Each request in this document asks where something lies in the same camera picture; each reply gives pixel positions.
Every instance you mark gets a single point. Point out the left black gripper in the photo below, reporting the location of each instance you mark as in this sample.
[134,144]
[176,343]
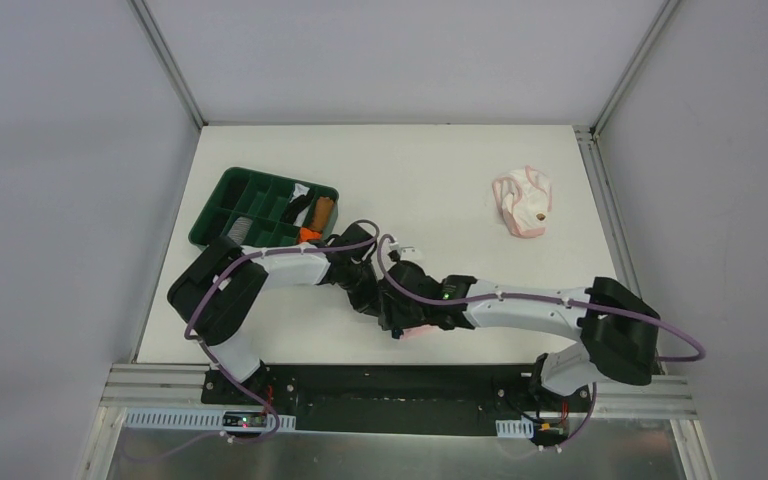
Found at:
[367,296]

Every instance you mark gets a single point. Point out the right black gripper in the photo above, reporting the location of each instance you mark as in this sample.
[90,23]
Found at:
[396,318]

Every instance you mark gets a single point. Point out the pink underwear navy trim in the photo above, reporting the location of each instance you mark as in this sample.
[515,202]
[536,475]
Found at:
[412,332]

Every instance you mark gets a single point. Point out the white underwear pink trim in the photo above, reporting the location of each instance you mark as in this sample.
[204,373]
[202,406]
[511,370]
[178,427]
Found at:
[524,201]

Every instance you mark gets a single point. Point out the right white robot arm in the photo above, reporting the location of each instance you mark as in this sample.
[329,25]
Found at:
[554,312]

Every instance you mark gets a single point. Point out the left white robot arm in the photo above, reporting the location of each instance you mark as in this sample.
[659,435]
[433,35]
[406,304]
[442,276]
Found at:
[317,281]

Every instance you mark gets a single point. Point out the orange rolled cloth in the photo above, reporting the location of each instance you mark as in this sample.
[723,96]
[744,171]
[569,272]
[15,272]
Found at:
[307,235]

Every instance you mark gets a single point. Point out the black white rolled cloth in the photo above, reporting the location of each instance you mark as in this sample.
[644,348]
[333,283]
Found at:
[299,203]

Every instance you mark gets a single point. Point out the grey striped rolled cloth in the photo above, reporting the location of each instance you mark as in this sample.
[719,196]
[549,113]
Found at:
[239,229]

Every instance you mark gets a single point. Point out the green compartment tray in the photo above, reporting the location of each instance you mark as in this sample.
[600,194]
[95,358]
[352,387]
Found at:
[260,196]

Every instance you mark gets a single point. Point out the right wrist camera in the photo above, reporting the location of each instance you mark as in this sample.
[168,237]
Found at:
[405,253]

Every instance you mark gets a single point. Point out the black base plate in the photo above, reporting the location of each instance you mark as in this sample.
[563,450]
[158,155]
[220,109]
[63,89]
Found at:
[453,400]

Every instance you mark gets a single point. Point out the small white cable duct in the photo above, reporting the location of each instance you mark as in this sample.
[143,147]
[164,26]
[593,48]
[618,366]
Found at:
[515,429]

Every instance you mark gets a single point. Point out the white slotted cable duct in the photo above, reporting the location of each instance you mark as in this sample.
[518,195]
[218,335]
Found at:
[234,421]

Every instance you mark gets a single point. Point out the right side aluminium rail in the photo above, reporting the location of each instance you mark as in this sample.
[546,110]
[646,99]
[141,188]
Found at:
[612,218]

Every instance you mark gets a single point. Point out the aluminium rail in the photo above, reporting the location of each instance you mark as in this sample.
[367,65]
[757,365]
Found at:
[612,218]
[180,386]

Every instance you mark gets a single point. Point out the aluminium front rail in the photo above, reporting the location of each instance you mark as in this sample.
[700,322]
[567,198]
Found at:
[180,386]

